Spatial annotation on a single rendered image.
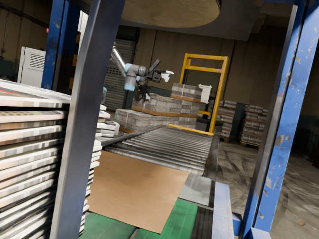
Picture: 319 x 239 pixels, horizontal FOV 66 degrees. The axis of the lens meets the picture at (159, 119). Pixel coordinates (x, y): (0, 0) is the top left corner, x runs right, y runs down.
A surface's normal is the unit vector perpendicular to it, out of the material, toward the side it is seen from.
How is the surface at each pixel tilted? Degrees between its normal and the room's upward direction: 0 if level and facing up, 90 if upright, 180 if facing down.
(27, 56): 90
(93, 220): 0
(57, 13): 90
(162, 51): 90
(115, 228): 0
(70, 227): 90
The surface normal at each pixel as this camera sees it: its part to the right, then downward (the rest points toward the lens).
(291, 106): -0.25, 0.05
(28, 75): 0.36, 0.16
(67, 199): 0.95, 0.21
